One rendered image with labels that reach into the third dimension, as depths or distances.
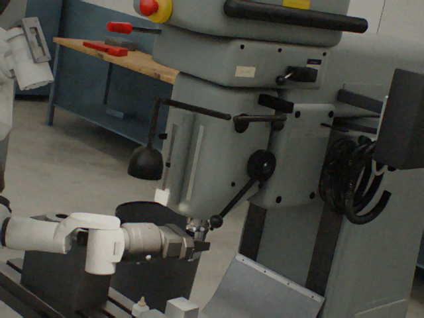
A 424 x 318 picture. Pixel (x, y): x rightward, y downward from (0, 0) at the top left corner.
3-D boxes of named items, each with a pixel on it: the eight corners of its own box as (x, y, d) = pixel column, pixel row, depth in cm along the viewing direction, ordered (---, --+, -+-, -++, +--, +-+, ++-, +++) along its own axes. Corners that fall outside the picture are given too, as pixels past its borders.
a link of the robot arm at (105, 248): (147, 226, 174) (99, 226, 168) (142, 274, 175) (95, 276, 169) (124, 216, 184) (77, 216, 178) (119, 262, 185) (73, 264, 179)
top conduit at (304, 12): (234, 18, 149) (237, -1, 148) (218, 14, 152) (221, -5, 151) (366, 34, 182) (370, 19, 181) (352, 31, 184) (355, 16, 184)
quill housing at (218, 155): (202, 230, 172) (230, 86, 164) (141, 199, 185) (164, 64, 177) (259, 222, 185) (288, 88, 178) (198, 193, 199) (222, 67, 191)
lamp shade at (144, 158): (121, 173, 163) (126, 144, 162) (136, 167, 170) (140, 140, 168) (153, 182, 161) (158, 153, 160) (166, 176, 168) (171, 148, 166)
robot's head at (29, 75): (4, 95, 155) (40, 80, 151) (-13, 44, 155) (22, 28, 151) (25, 93, 161) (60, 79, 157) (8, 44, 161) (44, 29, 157)
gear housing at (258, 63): (226, 88, 160) (236, 38, 158) (148, 61, 176) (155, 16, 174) (324, 91, 184) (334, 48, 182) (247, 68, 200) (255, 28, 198)
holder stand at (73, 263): (73, 312, 207) (86, 240, 202) (19, 280, 220) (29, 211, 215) (107, 301, 217) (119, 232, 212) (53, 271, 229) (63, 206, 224)
